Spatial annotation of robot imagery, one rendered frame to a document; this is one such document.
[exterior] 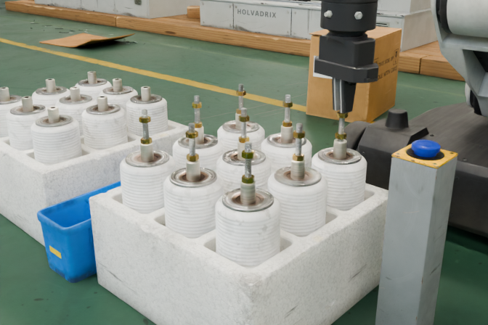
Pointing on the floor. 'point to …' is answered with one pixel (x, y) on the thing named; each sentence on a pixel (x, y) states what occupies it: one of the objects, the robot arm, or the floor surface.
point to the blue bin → (71, 236)
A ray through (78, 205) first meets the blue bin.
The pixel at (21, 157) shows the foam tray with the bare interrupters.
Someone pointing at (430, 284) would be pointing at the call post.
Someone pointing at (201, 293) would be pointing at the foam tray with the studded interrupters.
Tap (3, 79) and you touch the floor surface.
